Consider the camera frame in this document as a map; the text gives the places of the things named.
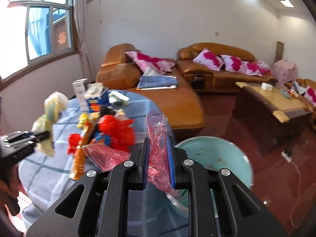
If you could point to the orange snack wrapper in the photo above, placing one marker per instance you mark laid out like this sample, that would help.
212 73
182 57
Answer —
79 157

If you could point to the wooden board against wall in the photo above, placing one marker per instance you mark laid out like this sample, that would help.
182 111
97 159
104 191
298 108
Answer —
279 51

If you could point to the yellow snack wrapper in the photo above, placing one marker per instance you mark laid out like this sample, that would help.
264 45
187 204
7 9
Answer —
84 121

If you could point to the pink pillow on armchair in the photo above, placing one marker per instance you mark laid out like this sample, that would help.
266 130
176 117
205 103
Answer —
310 95

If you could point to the white power strip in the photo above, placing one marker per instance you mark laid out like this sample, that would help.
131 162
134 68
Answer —
286 156

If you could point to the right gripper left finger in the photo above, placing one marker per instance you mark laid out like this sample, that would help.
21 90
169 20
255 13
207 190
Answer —
97 204

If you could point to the beige curtain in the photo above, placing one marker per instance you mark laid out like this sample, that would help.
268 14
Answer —
79 10

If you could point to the pink pillow left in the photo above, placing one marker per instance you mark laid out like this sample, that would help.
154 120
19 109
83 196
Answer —
209 60

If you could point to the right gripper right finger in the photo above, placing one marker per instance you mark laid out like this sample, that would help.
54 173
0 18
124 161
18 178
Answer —
219 203

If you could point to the pink plastic bag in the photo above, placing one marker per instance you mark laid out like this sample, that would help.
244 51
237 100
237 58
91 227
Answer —
106 158

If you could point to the light blue plastic basin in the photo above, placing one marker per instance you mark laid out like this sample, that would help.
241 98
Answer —
214 153

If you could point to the pink pillow right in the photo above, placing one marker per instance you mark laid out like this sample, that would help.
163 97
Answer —
258 68

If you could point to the blue checked tablecloth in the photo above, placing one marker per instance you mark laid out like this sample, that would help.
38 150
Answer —
150 213

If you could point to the brown leather long sofa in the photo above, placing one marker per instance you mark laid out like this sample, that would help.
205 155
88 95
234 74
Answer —
204 80

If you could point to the pink covered stool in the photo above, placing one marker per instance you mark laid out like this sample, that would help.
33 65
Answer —
284 71

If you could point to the brown leather armchair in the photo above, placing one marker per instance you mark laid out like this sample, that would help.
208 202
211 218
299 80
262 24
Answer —
299 86

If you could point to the pale yellow plastic bag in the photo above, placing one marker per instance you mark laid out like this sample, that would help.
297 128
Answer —
53 107

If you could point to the blue Look milk carton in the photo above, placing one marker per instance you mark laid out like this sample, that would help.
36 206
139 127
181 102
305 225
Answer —
96 96

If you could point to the person's hand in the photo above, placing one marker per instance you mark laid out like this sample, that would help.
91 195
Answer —
12 186

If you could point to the white milk carton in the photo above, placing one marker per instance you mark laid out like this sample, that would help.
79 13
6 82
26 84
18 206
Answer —
80 88

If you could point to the dark wooden coffee table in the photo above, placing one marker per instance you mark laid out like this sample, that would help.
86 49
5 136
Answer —
274 120

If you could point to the clear dark snack packet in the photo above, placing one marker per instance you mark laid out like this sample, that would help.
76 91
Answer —
118 100

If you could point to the window with frame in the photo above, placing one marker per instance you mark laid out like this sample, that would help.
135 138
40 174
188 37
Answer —
34 33

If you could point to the pink pillow middle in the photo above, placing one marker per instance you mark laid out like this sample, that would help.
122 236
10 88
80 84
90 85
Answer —
233 64

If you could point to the red mesh bag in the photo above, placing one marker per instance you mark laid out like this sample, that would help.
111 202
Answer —
111 131

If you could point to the pink pillow on chaise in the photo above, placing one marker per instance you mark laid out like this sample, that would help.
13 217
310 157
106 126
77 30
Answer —
144 62

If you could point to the folded blue checked cloth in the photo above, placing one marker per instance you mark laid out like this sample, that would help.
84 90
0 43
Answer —
157 82

